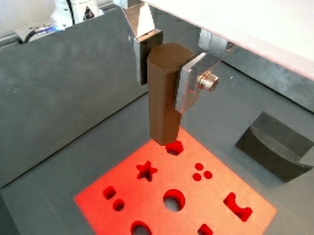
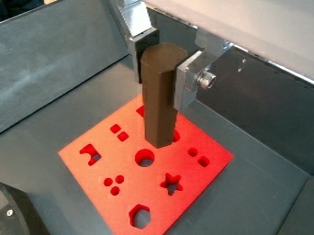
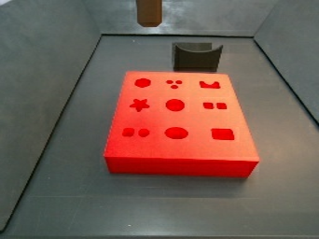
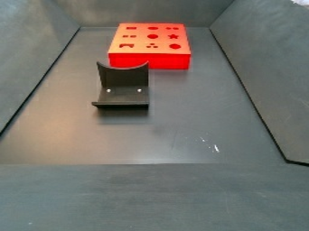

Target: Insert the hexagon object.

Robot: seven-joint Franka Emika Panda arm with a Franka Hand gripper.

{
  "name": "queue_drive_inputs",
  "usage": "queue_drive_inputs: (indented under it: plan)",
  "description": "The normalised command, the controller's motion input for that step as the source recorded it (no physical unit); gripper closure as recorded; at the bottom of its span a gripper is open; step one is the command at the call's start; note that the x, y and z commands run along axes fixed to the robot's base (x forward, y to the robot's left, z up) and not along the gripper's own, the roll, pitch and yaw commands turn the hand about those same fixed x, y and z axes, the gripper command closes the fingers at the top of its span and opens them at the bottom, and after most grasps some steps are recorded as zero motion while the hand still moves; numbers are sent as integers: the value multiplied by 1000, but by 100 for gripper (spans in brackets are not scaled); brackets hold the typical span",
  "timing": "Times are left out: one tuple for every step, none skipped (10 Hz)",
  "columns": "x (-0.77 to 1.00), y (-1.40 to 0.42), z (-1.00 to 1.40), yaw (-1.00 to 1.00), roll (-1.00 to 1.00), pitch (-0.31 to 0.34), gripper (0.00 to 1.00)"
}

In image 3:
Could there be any red shape sorter block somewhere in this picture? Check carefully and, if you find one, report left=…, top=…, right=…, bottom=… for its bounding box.
left=102, top=71, right=259, bottom=177

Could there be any dark grey curved holder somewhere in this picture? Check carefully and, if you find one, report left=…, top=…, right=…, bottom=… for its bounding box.
left=172, top=42, right=222, bottom=72

